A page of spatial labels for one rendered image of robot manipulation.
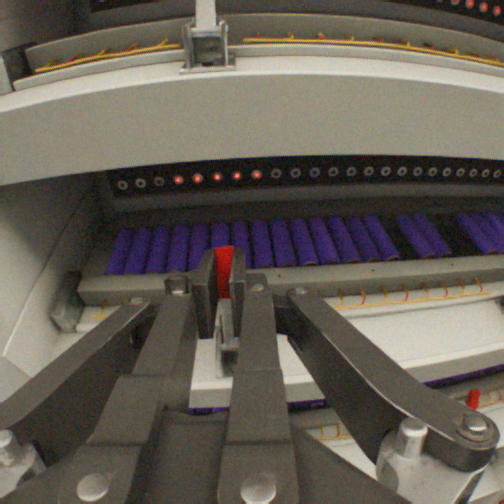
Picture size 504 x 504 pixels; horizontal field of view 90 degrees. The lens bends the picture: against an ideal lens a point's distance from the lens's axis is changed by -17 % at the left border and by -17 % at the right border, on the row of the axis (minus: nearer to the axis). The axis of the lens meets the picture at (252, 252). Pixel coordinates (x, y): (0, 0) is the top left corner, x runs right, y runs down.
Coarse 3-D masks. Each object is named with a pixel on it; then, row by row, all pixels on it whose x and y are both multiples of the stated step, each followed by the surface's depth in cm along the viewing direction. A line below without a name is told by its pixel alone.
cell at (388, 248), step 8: (368, 216) 31; (376, 216) 31; (368, 224) 31; (376, 224) 30; (368, 232) 31; (376, 232) 30; (384, 232) 29; (376, 240) 29; (384, 240) 28; (376, 248) 29; (384, 248) 28; (392, 248) 28; (384, 256) 28; (392, 256) 27
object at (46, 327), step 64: (192, 192) 32; (256, 192) 32; (320, 192) 32; (384, 192) 33; (448, 192) 33; (64, 256) 26; (64, 320) 22; (384, 320) 24; (448, 320) 24; (192, 384) 21
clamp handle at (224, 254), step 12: (216, 252) 20; (228, 252) 20; (216, 264) 20; (228, 264) 20; (228, 276) 20; (228, 288) 20; (228, 300) 20; (228, 312) 21; (228, 324) 21; (228, 336) 21
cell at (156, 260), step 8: (160, 232) 30; (168, 232) 31; (152, 240) 30; (160, 240) 29; (168, 240) 30; (152, 248) 29; (160, 248) 29; (168, 248) 30; (152, 256) 28; (160, 256) 28; (152, 264) 27; (160, 264) 27; (144, 272) 27; (152, 272) 27; (160, 272) 27
